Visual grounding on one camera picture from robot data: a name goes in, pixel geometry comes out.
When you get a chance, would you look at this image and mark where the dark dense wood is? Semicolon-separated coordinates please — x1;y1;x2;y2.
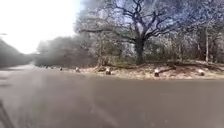
0;38;33;68

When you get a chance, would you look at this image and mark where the grey asphalt road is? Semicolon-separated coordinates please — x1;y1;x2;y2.
0;64;224;128

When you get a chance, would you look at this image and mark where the leaf-strewn earth verge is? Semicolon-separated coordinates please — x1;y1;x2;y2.
43;59;224;81

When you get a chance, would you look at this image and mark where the row of short white-topped posts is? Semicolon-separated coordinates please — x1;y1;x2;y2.
43;64;206;78

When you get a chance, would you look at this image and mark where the large bare tree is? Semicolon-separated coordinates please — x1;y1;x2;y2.
79;0;204;66

